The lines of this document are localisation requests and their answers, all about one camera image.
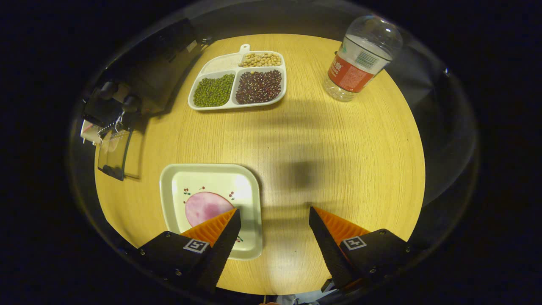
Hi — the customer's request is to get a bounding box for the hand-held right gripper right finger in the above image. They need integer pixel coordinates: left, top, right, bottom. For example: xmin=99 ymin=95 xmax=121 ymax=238
xmin=308 ymin=206 xmax=412 ymax=294

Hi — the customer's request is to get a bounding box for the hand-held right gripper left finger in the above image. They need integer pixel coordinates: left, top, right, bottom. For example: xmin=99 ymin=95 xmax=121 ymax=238
xmin=135 ymin=208 xmax=243 ymax=294

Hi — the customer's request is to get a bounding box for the pink ham slice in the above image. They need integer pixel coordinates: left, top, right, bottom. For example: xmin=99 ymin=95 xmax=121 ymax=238
xmin=185 ymin=191 xmax=236 ymax=228

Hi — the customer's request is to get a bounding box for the white square plate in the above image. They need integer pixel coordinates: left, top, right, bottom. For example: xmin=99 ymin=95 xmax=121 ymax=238
xmin=159 ymin=164 xmax=263 ymax=261

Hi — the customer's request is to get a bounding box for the pile of green mung beans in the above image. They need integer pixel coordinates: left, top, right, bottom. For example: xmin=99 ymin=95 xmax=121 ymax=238
xmin=193 ymin=73 xmax=235 ymax=108

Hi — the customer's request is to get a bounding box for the pile of red beans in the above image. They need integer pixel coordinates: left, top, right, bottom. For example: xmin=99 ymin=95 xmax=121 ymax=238
xmin=235 ymin=69 xmax=283 ymax=105

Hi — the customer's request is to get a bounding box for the pile of white rice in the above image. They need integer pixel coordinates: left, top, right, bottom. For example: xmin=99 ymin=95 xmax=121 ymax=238
xmin=201 ymin=55 xmax=243 ymax=75

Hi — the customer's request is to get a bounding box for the black electric oven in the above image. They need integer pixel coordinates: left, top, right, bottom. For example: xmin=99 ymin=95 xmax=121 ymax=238
xmin=80 ymin=19 xmax=212 ymax=182

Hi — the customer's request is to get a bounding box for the pile of soybeans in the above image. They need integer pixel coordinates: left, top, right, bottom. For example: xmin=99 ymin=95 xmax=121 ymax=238
xmin=239 ymin=52 xmax=282 ymax=68

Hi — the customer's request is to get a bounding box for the white divided tray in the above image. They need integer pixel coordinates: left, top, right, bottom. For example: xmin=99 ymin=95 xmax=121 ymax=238
xmin=188 ymin=44 xmax=288 ymax=111

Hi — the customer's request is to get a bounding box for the clear plastic water bottle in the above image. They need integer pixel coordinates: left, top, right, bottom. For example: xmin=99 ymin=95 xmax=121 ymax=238
xmin=324 ymin=15 xmax=404 ymax=102

